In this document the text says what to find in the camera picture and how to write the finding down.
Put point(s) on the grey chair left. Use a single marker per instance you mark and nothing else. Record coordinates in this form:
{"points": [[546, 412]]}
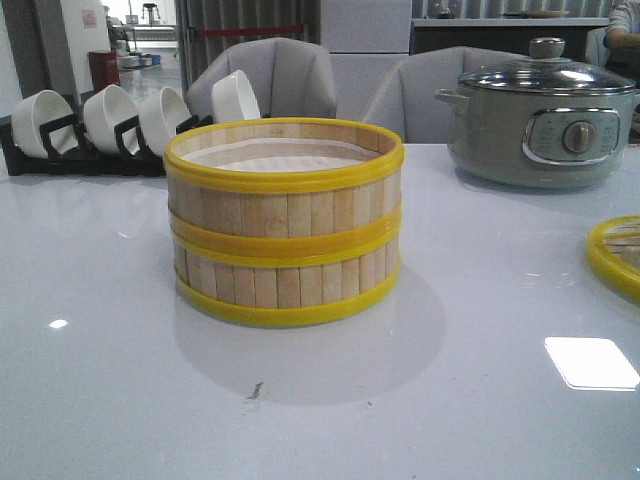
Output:
{"points": [[290, 78]]}

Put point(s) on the red bin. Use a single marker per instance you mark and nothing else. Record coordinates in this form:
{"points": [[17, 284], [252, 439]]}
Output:
{"points": [[103, 68]]}

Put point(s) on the bamboo steamer lid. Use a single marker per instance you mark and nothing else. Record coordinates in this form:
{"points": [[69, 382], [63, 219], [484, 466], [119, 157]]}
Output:
{"points": [[612, 251]]}

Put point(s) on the grey electric cooking pot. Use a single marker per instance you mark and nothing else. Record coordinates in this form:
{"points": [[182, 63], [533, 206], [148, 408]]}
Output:
{"points": [[538, 140]]}

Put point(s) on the white bowl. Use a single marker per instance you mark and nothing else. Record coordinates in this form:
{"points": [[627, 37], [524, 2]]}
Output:
{"points": [[30, 113], [233, 99], [103, 111], [160, 114]]}

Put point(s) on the grey chair right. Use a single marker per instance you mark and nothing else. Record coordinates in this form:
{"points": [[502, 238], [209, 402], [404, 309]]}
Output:
{"points": [[404, 99]]}

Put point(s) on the glass pot lid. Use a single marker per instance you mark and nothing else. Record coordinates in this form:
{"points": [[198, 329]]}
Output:
{"points": [[546, 71]]}

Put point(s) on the white cabinet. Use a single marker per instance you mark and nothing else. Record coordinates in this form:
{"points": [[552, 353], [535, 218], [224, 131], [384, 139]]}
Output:
{"points": [[363, 38]]}

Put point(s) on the white bowl far left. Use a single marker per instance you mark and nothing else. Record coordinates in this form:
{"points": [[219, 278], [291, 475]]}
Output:
{"points": [[30, 113]]}

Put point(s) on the grey chair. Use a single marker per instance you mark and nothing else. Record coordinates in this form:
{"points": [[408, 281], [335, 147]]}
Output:
{"points": [[290, 78], [404, 99]]}

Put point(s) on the black dish rack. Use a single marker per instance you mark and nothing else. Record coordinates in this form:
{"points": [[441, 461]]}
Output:
{"points": [[133, 156]]}

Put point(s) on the bamboo steamer tray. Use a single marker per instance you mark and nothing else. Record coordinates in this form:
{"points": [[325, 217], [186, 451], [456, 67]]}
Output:
{"points": [[287, 296], [285, 188]]}

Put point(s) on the seated person background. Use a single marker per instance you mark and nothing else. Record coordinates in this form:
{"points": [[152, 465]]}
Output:
{"points": [[622, 36]]}

